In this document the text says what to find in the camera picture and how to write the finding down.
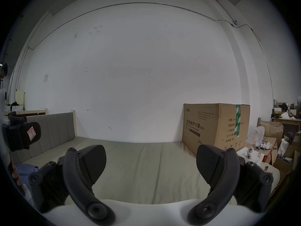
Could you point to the cluttered wooden table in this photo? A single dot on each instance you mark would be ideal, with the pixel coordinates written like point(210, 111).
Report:
point(288, 118)

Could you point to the pile of open cartons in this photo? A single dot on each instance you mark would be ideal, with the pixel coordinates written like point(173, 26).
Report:
point(275, 147)

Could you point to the large cardboard carton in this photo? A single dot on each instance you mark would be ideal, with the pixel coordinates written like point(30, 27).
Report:
point(211, 126)

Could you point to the light blue garment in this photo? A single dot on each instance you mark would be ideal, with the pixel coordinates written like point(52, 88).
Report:
point(27, 172)

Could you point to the bed with beige sheet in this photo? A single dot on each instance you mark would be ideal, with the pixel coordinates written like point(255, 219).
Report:
point(152, 168)

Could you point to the clear plastic bag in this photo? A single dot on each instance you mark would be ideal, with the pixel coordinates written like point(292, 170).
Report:
point(255, 134)

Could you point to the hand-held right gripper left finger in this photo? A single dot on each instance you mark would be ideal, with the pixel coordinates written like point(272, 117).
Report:
point(77, 192)

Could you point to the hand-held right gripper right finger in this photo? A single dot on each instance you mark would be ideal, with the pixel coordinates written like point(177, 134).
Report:
point(223, 192)

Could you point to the person's left hand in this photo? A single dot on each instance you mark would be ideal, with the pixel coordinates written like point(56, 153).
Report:
point(15, 173)

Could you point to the grey padded headboard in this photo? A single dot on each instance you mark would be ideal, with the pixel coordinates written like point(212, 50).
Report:
point(54, 131)

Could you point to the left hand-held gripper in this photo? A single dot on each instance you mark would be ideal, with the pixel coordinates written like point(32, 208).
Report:
point(2, 102)

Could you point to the spare white gripper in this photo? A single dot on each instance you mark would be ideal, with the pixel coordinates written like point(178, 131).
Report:
point(249, 154)

